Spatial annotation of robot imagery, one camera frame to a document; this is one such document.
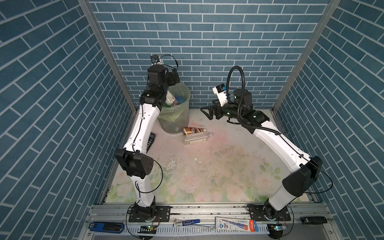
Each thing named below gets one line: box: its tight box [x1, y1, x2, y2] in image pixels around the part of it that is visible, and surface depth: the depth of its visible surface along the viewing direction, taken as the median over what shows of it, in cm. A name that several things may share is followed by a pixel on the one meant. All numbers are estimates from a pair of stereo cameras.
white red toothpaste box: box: [215, 217, 259, 232], surface depth 71 cm
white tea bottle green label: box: [165, 90, 179, 106], surface depth 98 cm
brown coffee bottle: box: [183, 127, 207, 136], surface depth 104 cm
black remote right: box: [300, 216, 328, 225], surface depth 73 cm
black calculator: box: [146, 132, 156, 154], surface depth 101 cm
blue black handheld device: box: [88, 222, 125, 234], surface depth 69 cm
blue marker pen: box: [172, 219, 201, 227], surface depth 71 cm
